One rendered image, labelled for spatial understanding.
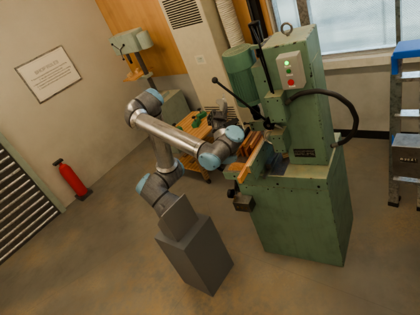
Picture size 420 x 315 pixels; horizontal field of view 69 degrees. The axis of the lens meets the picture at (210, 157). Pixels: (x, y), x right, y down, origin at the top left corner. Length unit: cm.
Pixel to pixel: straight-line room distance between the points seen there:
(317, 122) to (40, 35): 347
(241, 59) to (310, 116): 46
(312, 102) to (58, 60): 338
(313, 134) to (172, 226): 102
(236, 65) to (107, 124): 318
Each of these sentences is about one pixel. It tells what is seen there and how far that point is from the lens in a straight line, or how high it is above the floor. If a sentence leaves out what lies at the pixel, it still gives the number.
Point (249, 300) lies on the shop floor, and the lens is 234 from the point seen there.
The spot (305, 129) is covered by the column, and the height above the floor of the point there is 105.
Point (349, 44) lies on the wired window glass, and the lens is 306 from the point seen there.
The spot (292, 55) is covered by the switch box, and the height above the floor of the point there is 148.
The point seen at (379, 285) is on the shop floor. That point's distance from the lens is 230.
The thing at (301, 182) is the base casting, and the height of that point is 76.
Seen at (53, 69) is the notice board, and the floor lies 151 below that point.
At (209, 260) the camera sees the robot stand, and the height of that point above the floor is 28.
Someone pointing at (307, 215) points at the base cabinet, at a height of 49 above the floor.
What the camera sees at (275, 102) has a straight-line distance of 157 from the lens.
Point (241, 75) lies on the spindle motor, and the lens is 170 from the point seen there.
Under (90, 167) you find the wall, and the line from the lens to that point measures 454.
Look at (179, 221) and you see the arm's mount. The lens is 204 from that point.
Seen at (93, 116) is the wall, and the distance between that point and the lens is 451.
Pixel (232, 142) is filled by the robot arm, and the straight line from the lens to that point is 134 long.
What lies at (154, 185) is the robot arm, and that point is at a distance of 202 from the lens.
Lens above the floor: 196
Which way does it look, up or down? 31 degrees down
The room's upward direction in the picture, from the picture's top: 24 degrees counter-clockwise
